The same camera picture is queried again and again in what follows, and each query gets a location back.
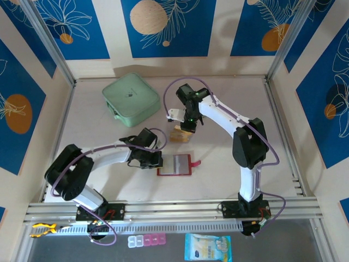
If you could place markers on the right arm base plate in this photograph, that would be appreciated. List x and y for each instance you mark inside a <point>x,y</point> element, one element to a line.
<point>229,210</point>

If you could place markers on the yellow black pliers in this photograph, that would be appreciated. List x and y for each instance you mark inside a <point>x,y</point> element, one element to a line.
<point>43,229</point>

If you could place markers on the white pink pill organizer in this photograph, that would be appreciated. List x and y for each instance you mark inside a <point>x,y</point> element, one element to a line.
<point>147,240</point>

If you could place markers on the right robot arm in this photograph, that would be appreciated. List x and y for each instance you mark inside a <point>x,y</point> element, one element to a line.
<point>221,114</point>

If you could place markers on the aluminium frame post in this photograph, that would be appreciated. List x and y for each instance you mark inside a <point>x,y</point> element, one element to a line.
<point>49,41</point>
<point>288,41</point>

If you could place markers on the blue snack bag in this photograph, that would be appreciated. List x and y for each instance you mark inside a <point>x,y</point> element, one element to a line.
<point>207,247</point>

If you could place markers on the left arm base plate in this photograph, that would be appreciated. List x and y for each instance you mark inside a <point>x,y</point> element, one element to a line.
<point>117,211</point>

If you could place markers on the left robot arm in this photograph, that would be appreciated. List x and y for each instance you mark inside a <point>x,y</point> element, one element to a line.
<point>111,157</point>

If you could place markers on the mint green zip pouch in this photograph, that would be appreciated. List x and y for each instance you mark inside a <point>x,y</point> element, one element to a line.
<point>131,98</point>

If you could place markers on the aluminium mounting rail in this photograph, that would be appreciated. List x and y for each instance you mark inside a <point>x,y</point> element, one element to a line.
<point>174,210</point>

